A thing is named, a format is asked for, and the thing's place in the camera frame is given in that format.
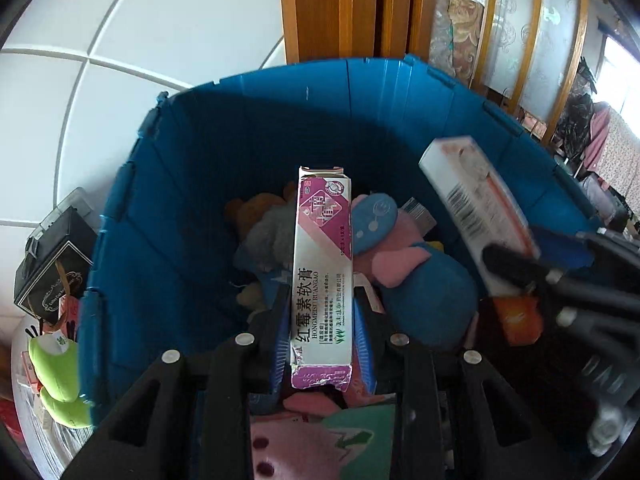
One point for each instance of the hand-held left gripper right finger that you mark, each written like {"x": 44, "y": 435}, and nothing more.
{"x": 362, "y": 360}

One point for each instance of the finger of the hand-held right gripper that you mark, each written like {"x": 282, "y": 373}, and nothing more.
{"x": 610, "y": 245}
{"x": 510, "y": 264}

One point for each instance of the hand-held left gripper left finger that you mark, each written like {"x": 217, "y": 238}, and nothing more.
{"x": 277, "y": 360}

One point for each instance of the orange packet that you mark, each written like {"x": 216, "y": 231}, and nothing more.
{"x": 517, "y": 317}

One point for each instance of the white and pink long box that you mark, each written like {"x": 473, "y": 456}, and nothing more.
{"x": 480, "y": 200}

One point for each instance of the pink plush with green patch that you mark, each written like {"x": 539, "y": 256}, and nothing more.
{"x": 300, "y": 440}

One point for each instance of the pig plush with teal dress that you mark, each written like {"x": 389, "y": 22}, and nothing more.
{"x": 430, "y": 300}

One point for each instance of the purple and white medicine box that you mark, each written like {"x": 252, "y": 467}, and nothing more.
{"x": 320, "y": 280}

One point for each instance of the small white barcode box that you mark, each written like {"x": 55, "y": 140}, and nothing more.
{"x": 417, "y": 214}

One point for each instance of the grey plush toy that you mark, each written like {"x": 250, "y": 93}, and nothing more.
{"x": 270, "y": 237}

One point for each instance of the brown plush toy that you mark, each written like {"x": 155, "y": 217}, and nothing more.
{"x": 250, "y": 210}

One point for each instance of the blue plastic crate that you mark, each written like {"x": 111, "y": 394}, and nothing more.
{"x": 225, "y": 135}

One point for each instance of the pink floral hanging garment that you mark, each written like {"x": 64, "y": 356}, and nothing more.
{"x": 615, "y": 150}

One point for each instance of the dark hanging garment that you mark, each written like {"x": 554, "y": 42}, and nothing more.
{"x": 575, "y": 115}

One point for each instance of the frosted glass sliding door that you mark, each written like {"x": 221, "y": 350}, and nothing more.
{"x": 540, "y": 35}

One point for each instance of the green frog plush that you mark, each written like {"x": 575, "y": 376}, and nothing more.
{"x": 55, "y": 375}

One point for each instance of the black gift box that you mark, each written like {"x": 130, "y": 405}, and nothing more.
{"x": 50, "y": 270}

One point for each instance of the patterned fabric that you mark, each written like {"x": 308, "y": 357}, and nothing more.
{"x": 460, "y": 20}

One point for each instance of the clear plastic box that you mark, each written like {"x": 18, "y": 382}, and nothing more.
{"x": 62, "y": 207}

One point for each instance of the wooden wardrobe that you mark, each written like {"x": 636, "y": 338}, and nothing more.
{"x": 350, "y": 10}

